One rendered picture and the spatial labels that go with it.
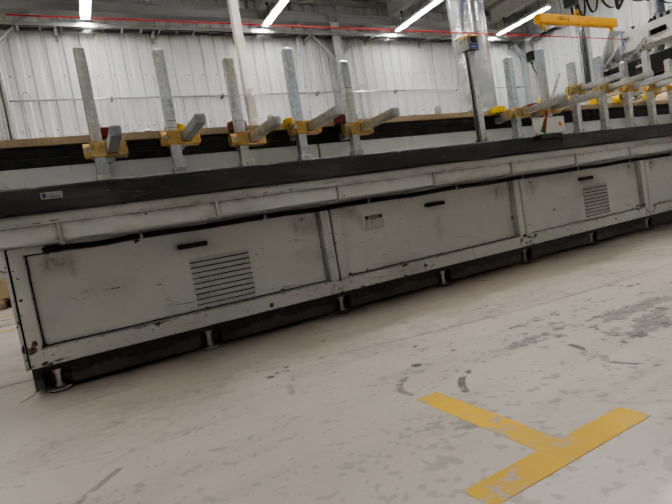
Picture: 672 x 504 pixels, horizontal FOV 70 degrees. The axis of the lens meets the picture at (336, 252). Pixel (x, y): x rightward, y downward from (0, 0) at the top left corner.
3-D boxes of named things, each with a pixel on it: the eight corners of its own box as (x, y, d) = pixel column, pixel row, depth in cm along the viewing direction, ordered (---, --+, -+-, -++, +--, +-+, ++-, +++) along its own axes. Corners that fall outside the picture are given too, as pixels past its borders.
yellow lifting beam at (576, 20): (618, 32, 719) (615, 10, 716) (541, 28, 641) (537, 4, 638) (612, 34, 727) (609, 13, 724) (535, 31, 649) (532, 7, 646)
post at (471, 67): (489, 141, 241) (475, 50, 238) (481, 142, 238) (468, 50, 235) (482, 143, 245) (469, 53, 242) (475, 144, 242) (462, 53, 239)
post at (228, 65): (255, 182, 185) (232, 55, 181) (246, 183, 183) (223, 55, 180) (252, 183, 188) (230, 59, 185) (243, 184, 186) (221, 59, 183)
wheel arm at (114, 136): (123, 138, 140) (120, 123, 140) (111, 138, 139) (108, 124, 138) (115, 164, 179) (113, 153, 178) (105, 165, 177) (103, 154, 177)
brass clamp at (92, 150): (129, 154, 163) (126, 139, 163) (85, 157, 157) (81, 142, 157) (127, 157, 168) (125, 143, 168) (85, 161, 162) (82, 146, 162)
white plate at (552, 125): (566, 133, 267) (564, 115, 266) (534, 136, 255) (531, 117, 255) (565, 133, 268) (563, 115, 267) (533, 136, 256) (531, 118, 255)
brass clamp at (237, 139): (267, 142, 186) (265, 129, 186) (233, 145, 180) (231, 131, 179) (262, 146, 191) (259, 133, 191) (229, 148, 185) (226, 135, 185)
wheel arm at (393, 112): (400, 117, 186) (399, 106, 186) (393, 117, 184) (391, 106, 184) (346, 142, 224) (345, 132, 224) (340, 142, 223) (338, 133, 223)
